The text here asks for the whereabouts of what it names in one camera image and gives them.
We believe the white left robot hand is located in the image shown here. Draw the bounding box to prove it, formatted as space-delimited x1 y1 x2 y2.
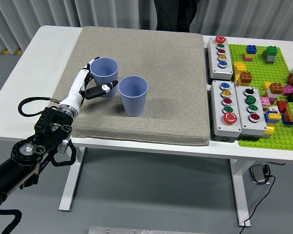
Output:
58 57 119 110

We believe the blue ribbed plastic cup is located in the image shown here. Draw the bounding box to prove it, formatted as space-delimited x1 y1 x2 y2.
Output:
118 75 149 117
89 57 120 98

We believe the yellow floor tape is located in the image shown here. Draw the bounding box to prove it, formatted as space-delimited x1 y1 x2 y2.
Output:
0 48 24 55

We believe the grey-brown fabric mat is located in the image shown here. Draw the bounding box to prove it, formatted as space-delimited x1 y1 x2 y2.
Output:
50 26 210 147

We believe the white table leg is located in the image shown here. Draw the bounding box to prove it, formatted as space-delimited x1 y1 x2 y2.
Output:
229 158 256 227
58 146 86 212

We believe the person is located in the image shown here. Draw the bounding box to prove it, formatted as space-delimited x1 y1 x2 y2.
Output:
153 0 201 33

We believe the grey five-button control box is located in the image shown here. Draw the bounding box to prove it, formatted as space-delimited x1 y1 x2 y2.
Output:
209 79 242 143
207 36 234 80

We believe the orange toy brick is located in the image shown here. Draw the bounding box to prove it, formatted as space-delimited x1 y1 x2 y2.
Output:
239 71 253 85

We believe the green studded baseplate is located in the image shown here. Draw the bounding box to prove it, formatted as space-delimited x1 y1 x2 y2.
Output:
228 43 293 152

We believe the grey pleated curtain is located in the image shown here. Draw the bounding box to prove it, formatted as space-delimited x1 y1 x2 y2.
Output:
0 0 293 56

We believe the blue and yellow toy brick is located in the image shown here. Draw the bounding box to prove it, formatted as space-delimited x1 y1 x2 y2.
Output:
264 111 282 124

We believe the brown toy brick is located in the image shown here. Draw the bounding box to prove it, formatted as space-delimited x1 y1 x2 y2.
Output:
269 82 284 95

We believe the grey power adapter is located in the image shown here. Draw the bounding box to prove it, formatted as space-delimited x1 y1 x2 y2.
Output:
249 163 271 185

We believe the red toy brick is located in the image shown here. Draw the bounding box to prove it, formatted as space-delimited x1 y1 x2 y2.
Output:
277 101 289 113

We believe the grey box with selector switch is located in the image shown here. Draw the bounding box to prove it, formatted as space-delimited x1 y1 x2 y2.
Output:
234 85 268 141

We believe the black power cable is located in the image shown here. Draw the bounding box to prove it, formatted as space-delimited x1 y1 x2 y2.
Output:
241 174 276 229

